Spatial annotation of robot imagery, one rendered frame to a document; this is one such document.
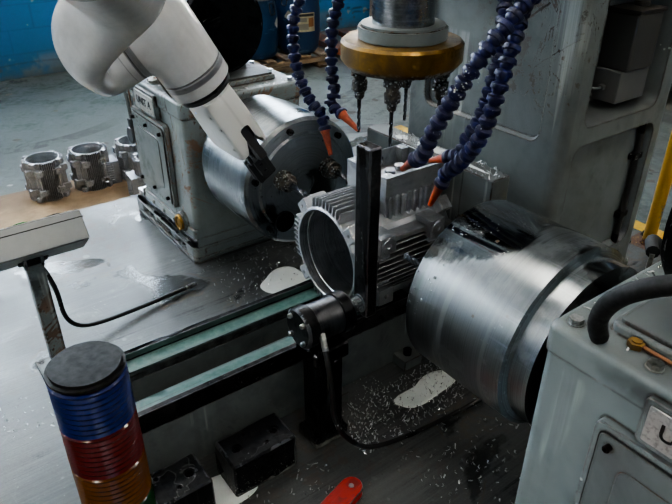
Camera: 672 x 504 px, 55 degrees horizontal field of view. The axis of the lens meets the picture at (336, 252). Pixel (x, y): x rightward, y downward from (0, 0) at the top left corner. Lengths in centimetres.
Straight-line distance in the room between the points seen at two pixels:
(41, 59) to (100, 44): 575
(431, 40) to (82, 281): 89
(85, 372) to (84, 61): 35
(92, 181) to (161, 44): 269
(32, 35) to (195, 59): 561
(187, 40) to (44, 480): 64
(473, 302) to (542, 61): 44
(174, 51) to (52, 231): 39
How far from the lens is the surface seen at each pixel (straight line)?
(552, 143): 107
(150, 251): 153
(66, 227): 109
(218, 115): 86
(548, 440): 76
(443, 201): 106
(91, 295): 141
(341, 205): 98
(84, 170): 348
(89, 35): 73
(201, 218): 141
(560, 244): 80
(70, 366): 54
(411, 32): 93
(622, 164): 126
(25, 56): 643
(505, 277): 78
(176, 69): 84
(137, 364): 101
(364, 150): 81
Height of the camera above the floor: 154
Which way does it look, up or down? 30 degrees down
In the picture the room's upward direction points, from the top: straight up
